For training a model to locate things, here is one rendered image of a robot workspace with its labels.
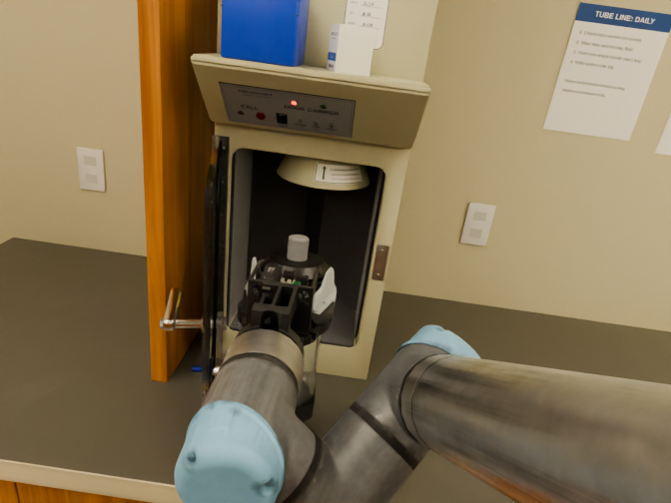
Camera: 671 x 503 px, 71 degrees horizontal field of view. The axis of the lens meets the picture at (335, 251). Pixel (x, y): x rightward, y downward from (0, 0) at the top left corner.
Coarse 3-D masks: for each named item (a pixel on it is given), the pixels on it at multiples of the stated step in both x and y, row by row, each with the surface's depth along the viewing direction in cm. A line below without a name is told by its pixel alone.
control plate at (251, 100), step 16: (224, 96) 68; (240, 96) 67; (256, 96) 67; (272, 96) 66; (288, 96) 66; (304, 96) 65; (320, 96) 65; (256, 112) 70; (272, 112) 69; (288, 112) 69; (304, 112) 68; (320, 112) 68; (336, 112) 67; (352, 112) 67; (288, 128) 72; (304, 128) 72; (320, 128) 71; (336, 128) 71
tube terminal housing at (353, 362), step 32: (320, 0) 68; (416, 0) 68; (320, 32) 70; (384, 32) 69; (416, 32) 69; (320, 64) 72; (384, 64) 71; (416, 64) 71; (224, 128) 77; (256, 128) 76; (352, 160) 77; (384, 160) 77; (384, 192) 79; (384, 224) 81; (224, 352) 94; (320, 352) 93; (352, 352) 92
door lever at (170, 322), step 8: (176, 288) 65; (176, 296) 63; (168, 304) 62; (176, 304) 62; (168, 312) 60; (176, 312) 60; (160, 320) 58; (168, 320) 58; (176, 320) 59; (184, 320) 59; (192, 320) 59; (200, 320) 59; (168, 328) 58
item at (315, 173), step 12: (288, 156) 85; (300, 156) 82; (288, 168) 83; (300, 168) 82; (312, 168) 81; (324, 168) 81; (336, 168) 81; (348, 168) 82; (360, 168) 84; (288, 180) 83; (300, 180) 81; (312, 180) 81; (324, 180) 81; (336, 180) 81; (348, 180) 82; (360, 180) 84
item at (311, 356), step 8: (328, 264) 67; (312, 280) 61; (320, 280) 61; (320, 336) 66; (312, 344) 65; (312, 352) 65; (304, 360) 65; (312, 360) 66; (304, 368) 65; (312, 368) 67; (304, 376) 66; (312, 376) 67; (304, 384) 66; (312, 384) 68; (304, 392) 67; (312, 392) 69; (304, 400) 67
